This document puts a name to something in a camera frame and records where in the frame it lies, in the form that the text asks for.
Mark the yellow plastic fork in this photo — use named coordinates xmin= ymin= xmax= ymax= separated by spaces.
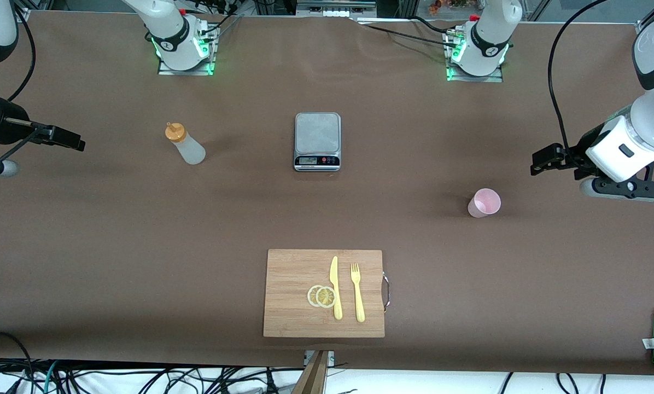
xmin=351 ymin=263 xmax=366 ymax=323

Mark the wooden post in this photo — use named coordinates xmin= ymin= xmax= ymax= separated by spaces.
xmin=291 ymin=350 xmax=331 ymax=394

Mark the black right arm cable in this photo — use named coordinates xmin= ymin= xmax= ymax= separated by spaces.
xmin=7 ymin=4 xmax=37 ymax=103

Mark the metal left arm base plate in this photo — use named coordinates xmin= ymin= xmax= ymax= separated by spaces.
xmin=446 ymin=33 xmax=504 ymax=83

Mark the translucent squeeze bottle orange cap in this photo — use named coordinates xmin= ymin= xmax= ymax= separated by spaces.
xmin=165 ymin=123 xmax=207 ymax=165

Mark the silver digital kitchen scale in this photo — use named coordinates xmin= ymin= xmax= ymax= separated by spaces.
xmin=294 ymin=112 xmax=342 ymax=172

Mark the wooden cutting board metal handle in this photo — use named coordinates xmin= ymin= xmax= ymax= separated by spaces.
xmin=263 ymin=249 xmax=392 ymax=338

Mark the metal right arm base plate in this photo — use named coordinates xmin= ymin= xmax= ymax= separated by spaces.
xmin=157 ymin=25 xmax=217 ymax=76

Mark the black base cable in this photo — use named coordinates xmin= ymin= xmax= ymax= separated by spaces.
xmin=354 ymin=15 xmax=460 ymax=48

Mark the white power strip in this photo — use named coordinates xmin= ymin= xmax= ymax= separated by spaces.
xmin=297 ymin=0 xmax=377 ymax=18

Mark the pink plastic cup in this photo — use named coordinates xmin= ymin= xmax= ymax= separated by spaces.
xmin=468 ymin=188 xmax=501 ymax=218

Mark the yellow plastic knife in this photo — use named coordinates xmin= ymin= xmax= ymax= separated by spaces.
xmin=329 ymin=256 xmax=343 ymax=321

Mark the aluminium frame profile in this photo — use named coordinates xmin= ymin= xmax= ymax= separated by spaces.
xmin=636 ymin=0 xmax=654 ymax=34

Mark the teal cable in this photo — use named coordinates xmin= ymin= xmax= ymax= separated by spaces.
xmin=42 ymin=360 xmax=60 ymax=394

